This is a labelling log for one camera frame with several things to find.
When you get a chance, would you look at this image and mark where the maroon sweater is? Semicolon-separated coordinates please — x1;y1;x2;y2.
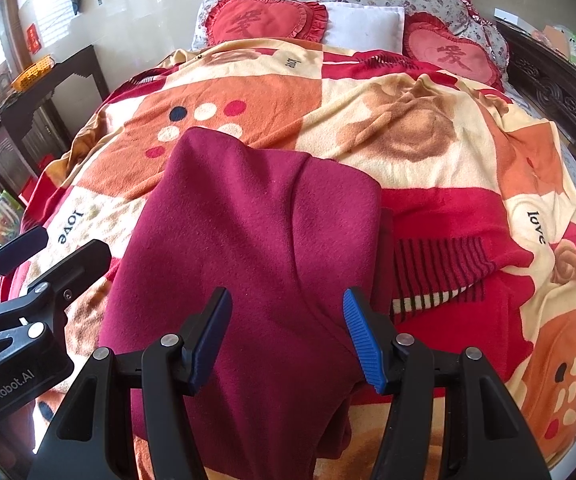
99;126;384;476

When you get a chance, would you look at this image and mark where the white pillow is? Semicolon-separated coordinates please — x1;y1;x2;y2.
320;1;406;55

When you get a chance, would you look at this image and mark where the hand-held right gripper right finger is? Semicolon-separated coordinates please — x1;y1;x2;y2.
343;287;551;480

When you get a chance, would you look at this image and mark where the pile of boxes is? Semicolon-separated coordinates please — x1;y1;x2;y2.
530;22;576;86

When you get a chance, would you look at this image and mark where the wooden window frame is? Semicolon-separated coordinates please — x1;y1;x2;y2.
0;0;34;76

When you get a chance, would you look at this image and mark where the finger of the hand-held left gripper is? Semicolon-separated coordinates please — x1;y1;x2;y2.
0;239;113;386
0;225;50;311

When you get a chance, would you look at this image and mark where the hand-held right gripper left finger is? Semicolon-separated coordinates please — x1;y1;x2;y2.
27;286;233;480

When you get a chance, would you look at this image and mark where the red heart-shaped pillow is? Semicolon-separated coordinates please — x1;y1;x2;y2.
402;11;506;88
203;0;330;48

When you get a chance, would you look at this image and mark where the dark wooden table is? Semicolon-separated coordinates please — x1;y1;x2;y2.
0;44;111;196

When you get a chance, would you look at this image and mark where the yellow basket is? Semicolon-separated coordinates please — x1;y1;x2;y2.
9;55;56;93

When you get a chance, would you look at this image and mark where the orange red printed blanket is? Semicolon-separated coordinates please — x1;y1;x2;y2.
0;40;576;480

